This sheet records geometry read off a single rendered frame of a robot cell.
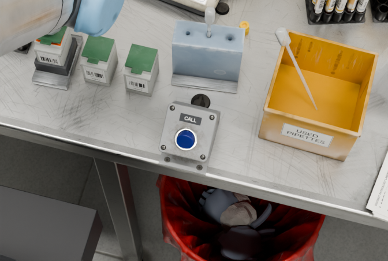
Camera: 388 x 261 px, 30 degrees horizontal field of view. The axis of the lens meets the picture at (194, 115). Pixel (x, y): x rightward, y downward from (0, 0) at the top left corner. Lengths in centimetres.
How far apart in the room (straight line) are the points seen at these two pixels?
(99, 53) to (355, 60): 37
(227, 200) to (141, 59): 74
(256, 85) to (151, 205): 90
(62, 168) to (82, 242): 107
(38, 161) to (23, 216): 106
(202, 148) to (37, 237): 25
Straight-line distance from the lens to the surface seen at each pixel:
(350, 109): 110
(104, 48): 106
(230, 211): 171
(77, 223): 95
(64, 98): 110
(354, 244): 197
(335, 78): 112
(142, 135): 107
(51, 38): 105
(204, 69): 107
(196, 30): 103
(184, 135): 98
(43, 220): 96
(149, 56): 105
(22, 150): 205
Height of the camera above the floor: 185
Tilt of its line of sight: 65 degrees down
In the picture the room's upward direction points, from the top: 2 degrees clockwise
